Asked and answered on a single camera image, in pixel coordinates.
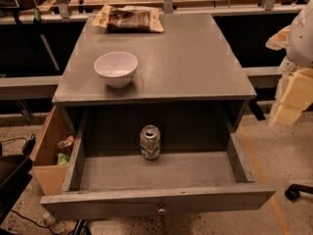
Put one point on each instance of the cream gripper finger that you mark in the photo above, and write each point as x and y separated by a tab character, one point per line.
294	95
279	40

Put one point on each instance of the green 7up soda can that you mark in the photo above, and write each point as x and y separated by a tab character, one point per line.
150	142

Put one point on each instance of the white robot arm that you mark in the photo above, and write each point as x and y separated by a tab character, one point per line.
300	38

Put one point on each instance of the brass drawer knob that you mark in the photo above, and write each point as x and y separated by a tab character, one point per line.
161	209

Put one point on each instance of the open grey top drawer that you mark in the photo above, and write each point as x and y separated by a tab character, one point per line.
107	176

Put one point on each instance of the clear plastic bottle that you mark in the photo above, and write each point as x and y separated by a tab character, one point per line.
286	65

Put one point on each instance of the grey wooden cabinet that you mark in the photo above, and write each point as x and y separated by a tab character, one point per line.
187	79

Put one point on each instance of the black chair wheel base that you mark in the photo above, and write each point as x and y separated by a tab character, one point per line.
293	192

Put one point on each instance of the brown chip bag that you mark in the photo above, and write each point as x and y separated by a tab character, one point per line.
128	19

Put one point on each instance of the white ceramic bowl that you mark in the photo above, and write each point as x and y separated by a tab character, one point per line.
116	69

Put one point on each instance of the orange snack packet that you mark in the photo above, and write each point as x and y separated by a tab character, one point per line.
67	144

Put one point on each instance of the green snack packet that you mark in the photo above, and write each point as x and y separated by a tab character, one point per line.
62	159

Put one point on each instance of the cardboard box with snacks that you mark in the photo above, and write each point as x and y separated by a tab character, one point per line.
44	154

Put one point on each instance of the clear bottle on floor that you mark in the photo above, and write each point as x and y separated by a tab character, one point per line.
55	225

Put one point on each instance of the black equipment at left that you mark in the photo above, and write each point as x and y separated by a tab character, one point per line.
14	177

